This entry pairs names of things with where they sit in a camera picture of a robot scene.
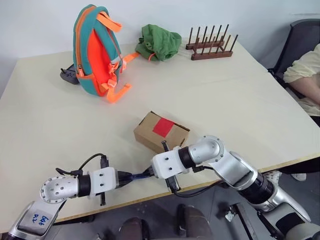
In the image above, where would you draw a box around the dark grey remote controller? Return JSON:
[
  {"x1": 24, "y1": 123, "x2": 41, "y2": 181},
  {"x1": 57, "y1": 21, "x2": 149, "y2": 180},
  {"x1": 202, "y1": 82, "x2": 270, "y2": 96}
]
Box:
[{"x1": 59, "y1": 63, "x2": 79, "y2": 86}]

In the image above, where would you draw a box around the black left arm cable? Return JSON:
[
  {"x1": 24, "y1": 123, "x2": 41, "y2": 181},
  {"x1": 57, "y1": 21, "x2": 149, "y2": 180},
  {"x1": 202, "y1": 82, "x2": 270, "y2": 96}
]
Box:
[{"x1": 55, "y1": 153, "x2": 110, "y2": 176}]

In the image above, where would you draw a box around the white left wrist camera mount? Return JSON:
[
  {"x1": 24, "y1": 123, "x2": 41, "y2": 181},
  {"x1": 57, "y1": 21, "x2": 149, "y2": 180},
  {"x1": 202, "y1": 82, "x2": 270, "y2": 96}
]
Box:
[{"x1": 87, "y1": 167, "x2": 119, "y2": 200}]

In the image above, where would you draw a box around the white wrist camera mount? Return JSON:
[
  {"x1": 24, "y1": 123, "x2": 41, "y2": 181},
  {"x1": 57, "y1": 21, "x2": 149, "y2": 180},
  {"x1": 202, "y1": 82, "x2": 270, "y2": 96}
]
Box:
[
  {"x1": 87, "y1": 167, "x2": 119, "y2": 200},
  {"x1": 150, "y1": 146, "x2": 191, "y2": 180}
]

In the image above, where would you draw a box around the brown cardboard box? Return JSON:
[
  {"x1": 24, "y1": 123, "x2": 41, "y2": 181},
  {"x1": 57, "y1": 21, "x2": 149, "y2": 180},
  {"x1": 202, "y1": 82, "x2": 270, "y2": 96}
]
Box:
[{"x1": 133, "y1": 110, "x2": 191, "y2": 155}]

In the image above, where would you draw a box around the black chair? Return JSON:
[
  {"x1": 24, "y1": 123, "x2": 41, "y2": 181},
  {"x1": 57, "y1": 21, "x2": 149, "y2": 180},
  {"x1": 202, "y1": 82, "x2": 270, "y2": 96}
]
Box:
[{"x1": 267, "y1": 19, "x2": 320, "y2": 101}]

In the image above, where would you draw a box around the green cloth bag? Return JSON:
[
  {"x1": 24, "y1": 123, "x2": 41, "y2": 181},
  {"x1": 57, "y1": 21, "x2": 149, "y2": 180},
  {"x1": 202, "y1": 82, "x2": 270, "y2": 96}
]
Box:
[{"x1": 135, "y1": 23, "x2": 183, "y2": 62}]

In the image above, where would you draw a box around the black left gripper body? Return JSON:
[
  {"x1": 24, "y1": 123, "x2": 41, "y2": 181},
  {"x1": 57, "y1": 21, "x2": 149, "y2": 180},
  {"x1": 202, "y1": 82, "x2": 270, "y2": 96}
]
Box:
[{"x1": 99, "y1": 170, "x2": 126, "y2": 207}]

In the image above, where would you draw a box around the teal and orange backpack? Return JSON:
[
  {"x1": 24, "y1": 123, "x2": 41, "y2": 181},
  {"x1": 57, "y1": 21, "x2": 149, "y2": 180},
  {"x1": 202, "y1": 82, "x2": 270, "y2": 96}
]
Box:
[{"x1": 72, "y1": 3, "x2": 140, "y2": 105}]

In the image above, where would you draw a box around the red tape patch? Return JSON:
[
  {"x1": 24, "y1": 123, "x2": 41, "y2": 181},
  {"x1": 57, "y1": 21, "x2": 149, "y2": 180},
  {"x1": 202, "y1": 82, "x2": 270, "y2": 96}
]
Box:
[{"x1": 152, "y1": 118, "x2": 175, "y2": 138}]

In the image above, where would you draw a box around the white sneaker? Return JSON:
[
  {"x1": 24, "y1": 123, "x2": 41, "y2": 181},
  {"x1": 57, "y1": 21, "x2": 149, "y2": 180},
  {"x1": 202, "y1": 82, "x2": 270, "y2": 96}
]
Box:
[{"x1": 289, "y1": 171, "x2": 307, "y2": 182}]

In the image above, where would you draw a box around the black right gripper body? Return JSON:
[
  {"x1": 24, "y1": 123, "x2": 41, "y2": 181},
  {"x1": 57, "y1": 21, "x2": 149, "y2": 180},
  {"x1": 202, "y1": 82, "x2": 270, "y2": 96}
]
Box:
[{"x1": 149, "y1": 140, "x2": 181, "y2": 194}]

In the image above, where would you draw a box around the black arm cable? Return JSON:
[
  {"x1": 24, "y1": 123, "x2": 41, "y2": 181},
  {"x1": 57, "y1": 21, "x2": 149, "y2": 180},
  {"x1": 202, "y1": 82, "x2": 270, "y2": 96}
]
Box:
[
  {"x1": 173, "y1": 164, "x2": 226, "y2": 198},
  {"x1": 55, "y1": 153, "x2": 110, "y2": 176}
]

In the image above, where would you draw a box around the dark rounded shape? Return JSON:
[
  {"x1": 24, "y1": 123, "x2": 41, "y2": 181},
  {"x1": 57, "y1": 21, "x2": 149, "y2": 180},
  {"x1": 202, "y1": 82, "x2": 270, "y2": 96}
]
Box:
[
  {"x1": 119, "y1": 216, "x2": 151, "y2": 240},
  {"x1": 176, "y1": 204, "x2": 213, "y2": 240}
]

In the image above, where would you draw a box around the person in cream clothes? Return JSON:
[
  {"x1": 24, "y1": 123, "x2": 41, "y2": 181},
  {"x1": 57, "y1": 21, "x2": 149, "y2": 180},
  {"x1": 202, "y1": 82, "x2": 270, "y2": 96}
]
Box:
[{"x1": 283, "y1": 43, "x2": 320, "y2": 127}]

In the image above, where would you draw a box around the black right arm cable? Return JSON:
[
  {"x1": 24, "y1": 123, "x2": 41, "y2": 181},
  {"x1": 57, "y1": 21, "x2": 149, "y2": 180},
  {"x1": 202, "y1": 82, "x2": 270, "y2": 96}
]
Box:
[{"x1": 173, "y1": 164, "x2": 226, "y2": 198}]

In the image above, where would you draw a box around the dark wooden peg rack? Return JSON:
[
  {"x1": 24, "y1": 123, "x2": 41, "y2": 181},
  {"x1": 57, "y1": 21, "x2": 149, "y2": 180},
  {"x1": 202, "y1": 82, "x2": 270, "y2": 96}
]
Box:
[{"x1": 185, "y1": 23, "x2": 239, "y2": 61}]

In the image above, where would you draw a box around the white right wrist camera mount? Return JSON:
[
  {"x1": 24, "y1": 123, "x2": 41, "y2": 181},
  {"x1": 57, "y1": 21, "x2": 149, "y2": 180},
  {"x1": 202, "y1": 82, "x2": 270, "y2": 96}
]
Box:
[{"x1": 150, "y1": 146, "x2": 191, "y2": 180}]

